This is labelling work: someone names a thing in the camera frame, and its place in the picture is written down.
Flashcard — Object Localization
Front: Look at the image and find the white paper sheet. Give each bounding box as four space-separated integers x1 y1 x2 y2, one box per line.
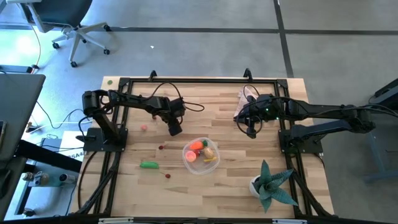
58 130 88 162

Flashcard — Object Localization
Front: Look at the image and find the small brown bottle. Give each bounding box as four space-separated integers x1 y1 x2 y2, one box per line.
21 171 50 187

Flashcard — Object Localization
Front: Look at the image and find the table with blue legs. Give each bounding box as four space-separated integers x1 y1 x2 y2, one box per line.
343 77 398 184

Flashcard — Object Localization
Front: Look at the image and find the office chair with white base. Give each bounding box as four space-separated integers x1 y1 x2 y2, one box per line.
17 0 112 68

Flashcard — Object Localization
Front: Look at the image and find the grey desk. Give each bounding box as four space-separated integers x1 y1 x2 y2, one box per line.
0 73 47 161

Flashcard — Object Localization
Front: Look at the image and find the white plant pot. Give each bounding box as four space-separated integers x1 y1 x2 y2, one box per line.
249 175 264 199

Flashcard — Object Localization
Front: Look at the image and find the small white round device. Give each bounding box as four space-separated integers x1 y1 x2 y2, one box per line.
58 173 77 184

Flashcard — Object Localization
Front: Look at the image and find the black flat device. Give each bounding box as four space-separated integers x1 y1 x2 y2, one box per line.
0 64 34 75

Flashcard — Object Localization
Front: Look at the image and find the green toy pea pod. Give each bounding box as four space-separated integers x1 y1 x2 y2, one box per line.
139 161 160 170

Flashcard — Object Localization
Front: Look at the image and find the clear plastic tupperware container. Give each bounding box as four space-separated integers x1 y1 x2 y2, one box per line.
182 136 221 175

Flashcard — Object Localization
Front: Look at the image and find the green snake plant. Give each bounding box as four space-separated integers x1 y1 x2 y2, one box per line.
253 159 299 214

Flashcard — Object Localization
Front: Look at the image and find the beige folded cloth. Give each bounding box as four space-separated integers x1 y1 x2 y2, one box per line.
233 86 261 121

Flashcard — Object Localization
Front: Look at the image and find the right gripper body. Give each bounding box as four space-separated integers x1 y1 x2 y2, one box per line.
245 95 282 139

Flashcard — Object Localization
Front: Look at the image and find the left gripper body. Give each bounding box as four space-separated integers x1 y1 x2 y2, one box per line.
161 98 187 137

